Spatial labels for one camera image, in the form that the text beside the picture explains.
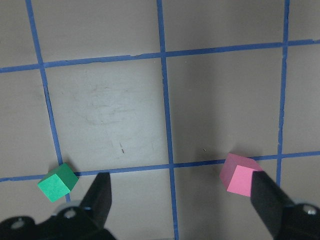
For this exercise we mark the green cube on grid line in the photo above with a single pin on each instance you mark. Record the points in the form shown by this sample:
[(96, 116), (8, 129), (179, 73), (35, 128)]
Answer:
[(58, 182)]

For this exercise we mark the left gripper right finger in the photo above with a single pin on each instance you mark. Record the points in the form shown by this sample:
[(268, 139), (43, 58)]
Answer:
[(269, 201)]

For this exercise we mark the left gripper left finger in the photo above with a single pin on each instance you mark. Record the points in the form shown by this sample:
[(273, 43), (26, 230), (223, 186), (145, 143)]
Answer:
[(97, 201)]

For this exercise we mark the pink cube mid table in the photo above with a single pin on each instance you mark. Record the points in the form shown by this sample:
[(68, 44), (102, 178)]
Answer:
[(237, 174)]

